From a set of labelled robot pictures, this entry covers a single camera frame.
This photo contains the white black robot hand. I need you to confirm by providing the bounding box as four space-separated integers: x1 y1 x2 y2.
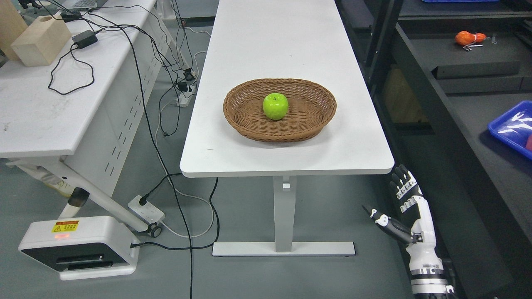
363 164 444 274

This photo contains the green apple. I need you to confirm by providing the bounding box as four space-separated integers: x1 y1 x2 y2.
263 93 289 120

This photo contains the white robot forearm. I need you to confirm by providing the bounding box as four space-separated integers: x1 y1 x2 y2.
410 259 456 299

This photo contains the orange toy on shelf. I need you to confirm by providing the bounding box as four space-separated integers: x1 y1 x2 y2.
454 31 486 46

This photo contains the blue plastic tray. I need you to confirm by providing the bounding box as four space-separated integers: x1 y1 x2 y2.
487 100 532 159

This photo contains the brown wicker basket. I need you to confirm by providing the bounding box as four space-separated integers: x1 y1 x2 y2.
224 79 337 142

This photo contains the white floor power strip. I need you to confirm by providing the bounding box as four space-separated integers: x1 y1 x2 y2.
128 195 165 224

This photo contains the white standing desk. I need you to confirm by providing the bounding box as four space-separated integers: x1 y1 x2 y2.
180 0 394 257

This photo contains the far white power strip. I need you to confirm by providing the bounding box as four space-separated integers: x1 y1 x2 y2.
177 81 197 108

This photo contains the white machine with warning label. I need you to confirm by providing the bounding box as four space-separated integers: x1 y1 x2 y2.
18 216 139 280

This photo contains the white side table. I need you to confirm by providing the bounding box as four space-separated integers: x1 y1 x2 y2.
0 0 173 233

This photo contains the black power adapter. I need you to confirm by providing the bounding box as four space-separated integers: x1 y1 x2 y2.
71 30 98 49

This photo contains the grey laptop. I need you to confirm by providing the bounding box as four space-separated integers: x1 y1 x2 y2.
62 0 108 11

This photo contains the light wooden block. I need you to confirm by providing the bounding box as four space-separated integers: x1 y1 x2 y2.
11 16 72 67

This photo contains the wooden board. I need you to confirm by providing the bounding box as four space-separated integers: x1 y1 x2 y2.
0 0 28 61

